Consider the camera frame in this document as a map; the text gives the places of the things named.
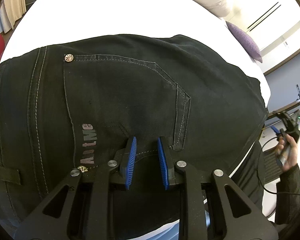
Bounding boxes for black pants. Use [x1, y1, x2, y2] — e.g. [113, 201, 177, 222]
[0, 33, 268, 233]

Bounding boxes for person's right hand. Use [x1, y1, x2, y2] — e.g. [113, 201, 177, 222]
[276, 134, 300, 172]

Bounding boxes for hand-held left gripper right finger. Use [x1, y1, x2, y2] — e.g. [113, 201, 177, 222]
[157, 136, 279, 240]

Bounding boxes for cream curtain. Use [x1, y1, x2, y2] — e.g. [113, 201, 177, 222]
[2, 0, 28, 34]

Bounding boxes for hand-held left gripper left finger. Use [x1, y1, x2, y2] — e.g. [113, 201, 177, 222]
[14, 136, 138, 240]

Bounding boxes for purple pillow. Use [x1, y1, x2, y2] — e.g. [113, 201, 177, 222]
[225, 21, 263, 64]

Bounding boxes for grey ribbed panel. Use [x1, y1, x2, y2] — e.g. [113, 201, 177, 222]
[263, 149, 282, 183]

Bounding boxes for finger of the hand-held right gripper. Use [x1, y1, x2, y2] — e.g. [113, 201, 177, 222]
[274, 112, 292, 127]
[270, 126, 285, 137]

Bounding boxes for black cable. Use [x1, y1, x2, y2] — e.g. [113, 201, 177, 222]
[256, 135, 300, 197]

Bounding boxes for bed with white sheet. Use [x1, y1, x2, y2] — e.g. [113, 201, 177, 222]
[0, 0, 271, 240]

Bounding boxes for person's right forearm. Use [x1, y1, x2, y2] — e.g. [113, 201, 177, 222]
[274, 163, 300, 225]

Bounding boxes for white wardrobe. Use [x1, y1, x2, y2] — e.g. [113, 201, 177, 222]
[210, 0, 300, 64]

